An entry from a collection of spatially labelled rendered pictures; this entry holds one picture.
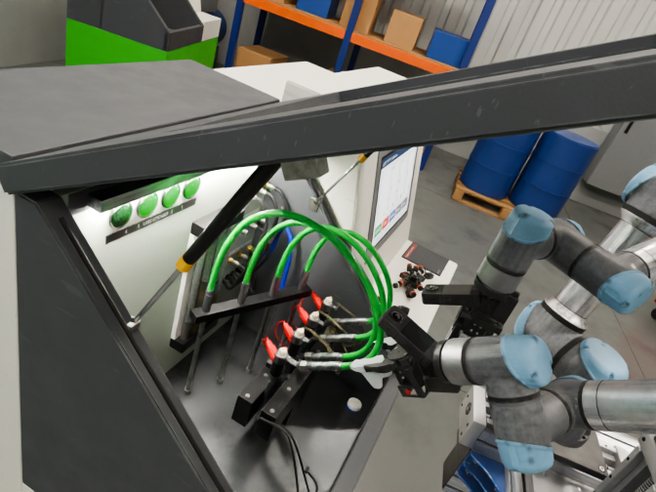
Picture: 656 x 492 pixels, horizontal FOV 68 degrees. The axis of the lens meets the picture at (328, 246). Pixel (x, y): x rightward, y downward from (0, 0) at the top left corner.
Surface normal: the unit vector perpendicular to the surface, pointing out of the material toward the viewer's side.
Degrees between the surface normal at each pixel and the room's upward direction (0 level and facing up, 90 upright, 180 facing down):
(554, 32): 90
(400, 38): 90
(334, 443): 0
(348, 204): 90
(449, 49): 90
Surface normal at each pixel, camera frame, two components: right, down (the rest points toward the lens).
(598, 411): -0.81, 0.00
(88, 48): -0.12, 0.47
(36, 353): -0.40, 0.36
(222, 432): 0.29, -0.82
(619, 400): -0.80, -0.33
